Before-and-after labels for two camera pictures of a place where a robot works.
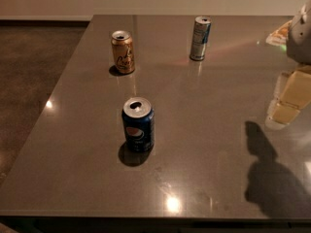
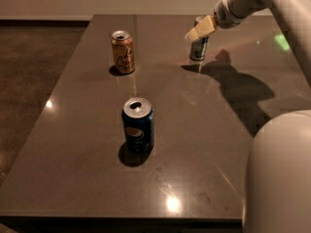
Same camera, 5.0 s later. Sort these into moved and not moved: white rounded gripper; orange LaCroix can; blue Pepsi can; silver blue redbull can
Moved: white rounded gripper
Not moved: silver blue redbull can; blue Pepsi can; orange LaCroix can
